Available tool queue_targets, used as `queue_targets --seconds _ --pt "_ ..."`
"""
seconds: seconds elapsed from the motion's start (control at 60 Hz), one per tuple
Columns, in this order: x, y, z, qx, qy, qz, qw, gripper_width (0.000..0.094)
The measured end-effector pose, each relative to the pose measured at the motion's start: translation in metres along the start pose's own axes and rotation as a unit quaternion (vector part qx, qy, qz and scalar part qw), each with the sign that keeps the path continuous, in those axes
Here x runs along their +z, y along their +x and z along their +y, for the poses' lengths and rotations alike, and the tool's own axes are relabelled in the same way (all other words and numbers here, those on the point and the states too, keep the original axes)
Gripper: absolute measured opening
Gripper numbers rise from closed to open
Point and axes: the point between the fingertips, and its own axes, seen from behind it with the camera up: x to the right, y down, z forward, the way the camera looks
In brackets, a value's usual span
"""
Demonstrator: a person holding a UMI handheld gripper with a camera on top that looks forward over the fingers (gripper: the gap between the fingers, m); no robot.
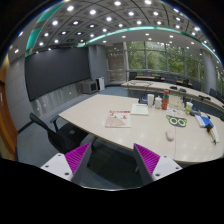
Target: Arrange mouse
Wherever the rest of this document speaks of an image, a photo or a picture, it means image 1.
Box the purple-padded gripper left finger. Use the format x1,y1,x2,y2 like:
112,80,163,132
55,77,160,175
42,143,92,185

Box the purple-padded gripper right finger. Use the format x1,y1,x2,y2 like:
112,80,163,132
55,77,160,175
133,144,182,185

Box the pink computer mouse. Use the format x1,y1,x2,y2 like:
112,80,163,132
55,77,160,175
166,130,174,141

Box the black office chair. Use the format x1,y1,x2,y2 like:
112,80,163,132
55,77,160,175
29,113,88,154

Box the white paper booklet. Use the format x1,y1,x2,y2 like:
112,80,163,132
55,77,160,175
131,104,148,115

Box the red and white book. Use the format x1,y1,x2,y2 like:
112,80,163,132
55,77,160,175
105,110,131,128

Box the white lidded cup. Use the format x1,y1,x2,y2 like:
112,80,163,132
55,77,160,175
155,97,162,109

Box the white yellow marker pack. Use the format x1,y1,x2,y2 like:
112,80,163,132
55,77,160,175
209,126,219,143

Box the blue and white box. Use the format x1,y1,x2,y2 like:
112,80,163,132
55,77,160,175
195,115,213,128

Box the white paper cup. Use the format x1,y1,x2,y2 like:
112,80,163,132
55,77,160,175
147,94,154,107

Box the red green stacked cans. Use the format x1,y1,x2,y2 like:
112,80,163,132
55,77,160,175
162,90,169,110

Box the green drink cup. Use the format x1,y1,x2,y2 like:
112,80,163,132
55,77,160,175
185,102,193,115

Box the grey equipment box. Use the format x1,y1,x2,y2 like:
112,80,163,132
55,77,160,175
82,81,98,94

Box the rear long conference table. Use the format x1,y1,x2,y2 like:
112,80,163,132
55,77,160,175
123,80,224,112

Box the white floor appliance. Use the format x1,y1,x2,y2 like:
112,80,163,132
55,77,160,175
96,77,105,91

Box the large dark wall screen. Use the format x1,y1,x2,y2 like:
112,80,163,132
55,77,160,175
25,48,90,101

